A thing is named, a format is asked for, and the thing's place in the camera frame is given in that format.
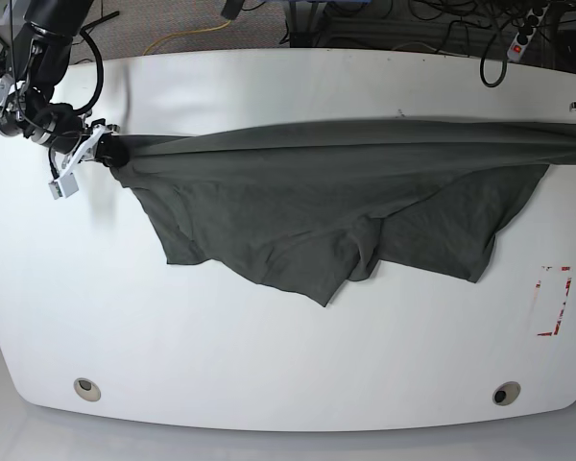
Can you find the table cable grommet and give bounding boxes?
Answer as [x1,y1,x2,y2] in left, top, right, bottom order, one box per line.
[492,381,521,406]
[73,377,102,402]

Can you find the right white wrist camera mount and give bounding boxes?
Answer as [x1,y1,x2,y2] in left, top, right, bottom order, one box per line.
[48,134,83,200]

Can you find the red tape rectangle marking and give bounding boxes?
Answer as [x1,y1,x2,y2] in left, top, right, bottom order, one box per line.
[530,266,573,337]

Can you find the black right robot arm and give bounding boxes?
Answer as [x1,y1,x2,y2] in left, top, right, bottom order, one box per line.
[0,1,130,175]

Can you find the right table cable grommet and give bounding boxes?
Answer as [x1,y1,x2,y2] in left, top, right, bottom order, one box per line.
[492,381,521,406]

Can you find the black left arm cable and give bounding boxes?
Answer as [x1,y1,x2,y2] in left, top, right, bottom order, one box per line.
[478,0,524,88]

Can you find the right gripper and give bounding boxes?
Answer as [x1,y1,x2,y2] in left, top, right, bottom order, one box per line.
[60,118,130,167]

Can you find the yellow cable on floor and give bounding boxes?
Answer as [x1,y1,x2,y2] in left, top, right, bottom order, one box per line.
[142,18,231,57]

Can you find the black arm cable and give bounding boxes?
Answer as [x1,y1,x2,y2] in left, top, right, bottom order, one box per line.
[71,28,106,116]
[478,0,524,88]

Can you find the dark grey T-shirt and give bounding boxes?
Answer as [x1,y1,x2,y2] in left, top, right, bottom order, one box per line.
[110,119,576,305]

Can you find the left table cable grommet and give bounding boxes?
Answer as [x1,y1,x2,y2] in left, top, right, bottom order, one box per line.
[73,377,102,402]

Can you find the white power strip red switch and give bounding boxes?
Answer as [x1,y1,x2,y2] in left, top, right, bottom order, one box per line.
[507,1,550,62]

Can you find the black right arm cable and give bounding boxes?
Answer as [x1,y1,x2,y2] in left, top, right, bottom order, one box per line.
[71,28,106,116]

